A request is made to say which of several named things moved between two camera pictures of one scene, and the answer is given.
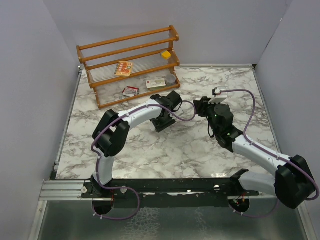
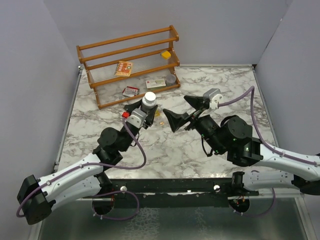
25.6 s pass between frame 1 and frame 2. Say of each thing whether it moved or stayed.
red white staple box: stayed
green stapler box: stayed
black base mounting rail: stayed
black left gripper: moved
